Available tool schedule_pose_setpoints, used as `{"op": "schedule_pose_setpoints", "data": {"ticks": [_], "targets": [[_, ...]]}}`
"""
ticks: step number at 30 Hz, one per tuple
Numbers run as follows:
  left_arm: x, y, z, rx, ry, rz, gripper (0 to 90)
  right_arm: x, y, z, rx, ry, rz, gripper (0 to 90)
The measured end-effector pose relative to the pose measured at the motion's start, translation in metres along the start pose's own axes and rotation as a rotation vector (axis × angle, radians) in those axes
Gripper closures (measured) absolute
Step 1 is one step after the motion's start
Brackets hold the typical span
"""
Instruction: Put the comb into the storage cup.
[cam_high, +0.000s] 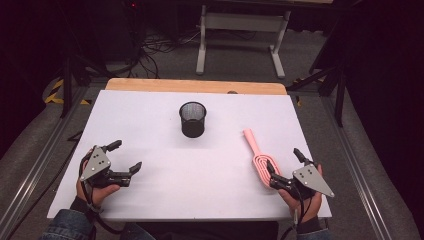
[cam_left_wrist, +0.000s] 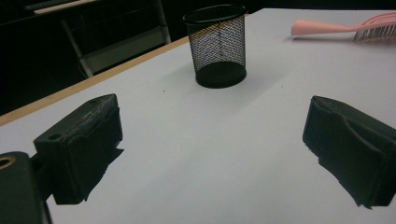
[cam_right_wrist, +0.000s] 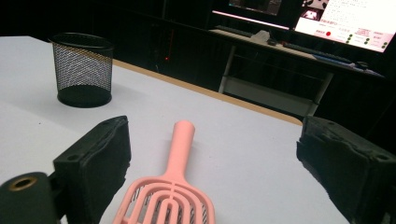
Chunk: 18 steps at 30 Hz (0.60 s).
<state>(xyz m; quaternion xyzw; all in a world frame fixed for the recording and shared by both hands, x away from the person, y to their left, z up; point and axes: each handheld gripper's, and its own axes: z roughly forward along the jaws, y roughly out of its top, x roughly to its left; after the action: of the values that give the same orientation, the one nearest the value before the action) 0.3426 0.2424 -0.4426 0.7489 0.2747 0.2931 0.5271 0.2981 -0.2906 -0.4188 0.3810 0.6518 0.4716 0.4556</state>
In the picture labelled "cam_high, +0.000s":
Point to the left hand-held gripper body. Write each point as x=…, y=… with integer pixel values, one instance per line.
x=96, y=162

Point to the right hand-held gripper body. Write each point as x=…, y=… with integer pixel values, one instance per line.
x=311, y=180

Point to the pink hairbrush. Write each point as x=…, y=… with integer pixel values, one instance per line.
x=252, y=141

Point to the black mesh pen holder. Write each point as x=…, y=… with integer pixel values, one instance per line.
x=192, y=128

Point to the person's right hand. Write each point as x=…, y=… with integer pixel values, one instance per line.
x=308, y=210

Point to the person's left hand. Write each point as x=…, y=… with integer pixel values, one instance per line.
x=100, y=195

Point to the white board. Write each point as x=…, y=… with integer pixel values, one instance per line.
x=200, y=186

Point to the black metal stand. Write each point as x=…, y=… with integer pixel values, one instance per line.
x=340, y=96
x=66, y=86

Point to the yellow black hazard tape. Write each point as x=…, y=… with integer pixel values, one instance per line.
x=53, y=96

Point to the wooden table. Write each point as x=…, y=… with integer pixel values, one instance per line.
x=186, y=85

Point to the aluminium rail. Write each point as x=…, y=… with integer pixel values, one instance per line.
x=36, y=166
x=356, y=166

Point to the grey metal desk frame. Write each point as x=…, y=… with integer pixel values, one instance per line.
x=245, y=22

